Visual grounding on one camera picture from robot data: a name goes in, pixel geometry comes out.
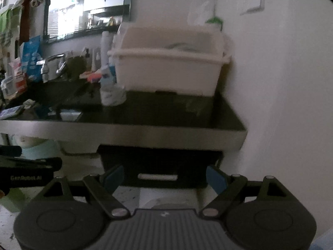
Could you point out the flat blue packet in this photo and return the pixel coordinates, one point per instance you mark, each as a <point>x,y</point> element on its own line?
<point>10,112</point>

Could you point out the blue hanging packet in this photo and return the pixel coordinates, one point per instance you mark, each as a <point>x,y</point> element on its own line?
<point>31,57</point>

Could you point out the white cat litter box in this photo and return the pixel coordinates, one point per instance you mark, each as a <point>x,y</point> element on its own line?
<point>161,198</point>

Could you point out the white plastic dish rack box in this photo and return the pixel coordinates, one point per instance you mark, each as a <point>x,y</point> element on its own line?
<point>169,67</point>

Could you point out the light blue box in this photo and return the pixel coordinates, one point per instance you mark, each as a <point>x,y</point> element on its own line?
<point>108,79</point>

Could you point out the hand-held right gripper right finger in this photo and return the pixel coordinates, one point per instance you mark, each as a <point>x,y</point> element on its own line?
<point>216,179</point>

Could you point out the brown hanging cloth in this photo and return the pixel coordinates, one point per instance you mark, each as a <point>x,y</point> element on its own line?
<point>26,18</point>

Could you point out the tall white bottle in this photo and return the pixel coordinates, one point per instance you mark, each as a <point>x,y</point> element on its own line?
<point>105,47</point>

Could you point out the red and white packet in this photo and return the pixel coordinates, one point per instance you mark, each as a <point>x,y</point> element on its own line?
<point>17,78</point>

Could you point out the teal plastic bucket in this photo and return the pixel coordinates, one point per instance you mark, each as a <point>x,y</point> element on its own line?
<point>39,151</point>

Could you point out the small white pump bottle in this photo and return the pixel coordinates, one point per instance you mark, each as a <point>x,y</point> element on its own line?
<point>97,56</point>

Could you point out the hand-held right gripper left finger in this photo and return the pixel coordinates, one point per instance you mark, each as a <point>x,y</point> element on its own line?
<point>114,178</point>

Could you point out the white wall switch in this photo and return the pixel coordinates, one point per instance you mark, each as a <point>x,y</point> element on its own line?
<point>252,0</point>

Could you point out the chrome faucet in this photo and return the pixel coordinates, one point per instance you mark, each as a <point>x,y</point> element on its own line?
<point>52,62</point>

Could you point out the clear plastic bag with green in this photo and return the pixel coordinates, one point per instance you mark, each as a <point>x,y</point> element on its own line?
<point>205,15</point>

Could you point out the green hanging towel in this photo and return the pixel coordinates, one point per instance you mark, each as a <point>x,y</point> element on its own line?
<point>5,23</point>

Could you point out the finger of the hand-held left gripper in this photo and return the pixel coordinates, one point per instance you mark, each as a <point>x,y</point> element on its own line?
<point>31,162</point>
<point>10,151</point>

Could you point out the blue plastic bag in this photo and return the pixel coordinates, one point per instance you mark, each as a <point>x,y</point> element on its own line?
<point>322,239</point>

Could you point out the window with blinds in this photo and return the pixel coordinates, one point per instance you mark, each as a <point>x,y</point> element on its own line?
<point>65,15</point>

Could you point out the light green plastic bin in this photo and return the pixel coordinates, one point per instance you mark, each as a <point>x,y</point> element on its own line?
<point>13,200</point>

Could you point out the black counter with steel edge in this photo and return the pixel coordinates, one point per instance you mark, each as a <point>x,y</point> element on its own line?
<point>156,114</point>

